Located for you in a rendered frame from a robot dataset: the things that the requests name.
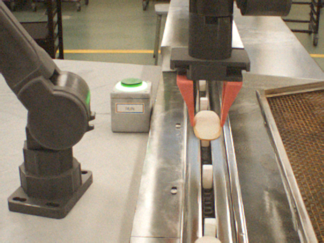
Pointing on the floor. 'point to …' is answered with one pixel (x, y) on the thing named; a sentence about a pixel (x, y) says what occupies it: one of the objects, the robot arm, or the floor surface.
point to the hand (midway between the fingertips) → (207, 119)
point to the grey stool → (162, 9)
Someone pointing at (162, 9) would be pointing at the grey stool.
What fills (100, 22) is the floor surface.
